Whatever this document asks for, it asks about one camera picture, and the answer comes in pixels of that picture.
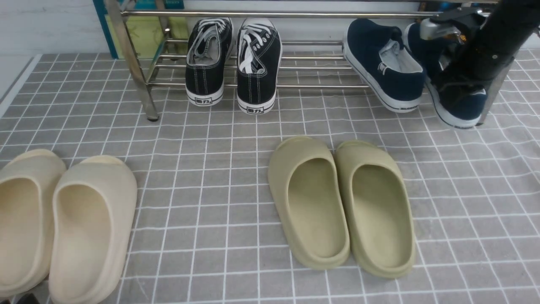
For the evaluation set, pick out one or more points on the cream foam slide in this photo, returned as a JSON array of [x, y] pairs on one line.
[[27, 184], [93, 207]]

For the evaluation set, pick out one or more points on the navy slip-on shoe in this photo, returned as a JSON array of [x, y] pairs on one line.
[[456, 110], [379, 55]]

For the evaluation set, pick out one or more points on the right black canvas sneaker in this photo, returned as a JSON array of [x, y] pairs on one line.
[[259, 52]]

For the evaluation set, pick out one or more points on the grey checked floor cloth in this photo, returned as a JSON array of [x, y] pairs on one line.
[[206, 229]]

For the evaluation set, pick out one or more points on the stainless steel shoe rack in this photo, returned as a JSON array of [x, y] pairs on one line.
[[144, 82]]

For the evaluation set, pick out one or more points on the right olive foam slide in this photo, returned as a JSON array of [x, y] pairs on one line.
[[377, 209]]

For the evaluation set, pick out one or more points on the teal and yellow book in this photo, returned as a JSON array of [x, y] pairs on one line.
[[146, 33]]

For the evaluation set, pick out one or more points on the black canvas sneaker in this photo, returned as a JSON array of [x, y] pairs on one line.
[[259, 52], [210, 46]]

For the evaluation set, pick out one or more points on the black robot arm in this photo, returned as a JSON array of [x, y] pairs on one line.
[[490, 44]]

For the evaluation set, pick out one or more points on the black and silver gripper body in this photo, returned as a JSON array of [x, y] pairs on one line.
[[465, 22]]

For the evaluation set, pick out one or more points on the right cream foam slide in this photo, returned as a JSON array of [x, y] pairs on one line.
[[93, 207]]

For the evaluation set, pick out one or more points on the left black canvas sneaker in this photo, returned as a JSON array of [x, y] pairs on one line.
[[210, 46]]

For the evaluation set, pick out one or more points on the olive foam slide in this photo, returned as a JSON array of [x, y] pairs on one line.
[[303, 183], [377, 209]]

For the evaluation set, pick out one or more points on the left cream foam slide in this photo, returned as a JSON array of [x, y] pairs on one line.
[[27, 184]]

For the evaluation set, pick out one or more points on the left olive foam slide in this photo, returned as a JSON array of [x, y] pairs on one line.
[[303, 183]]

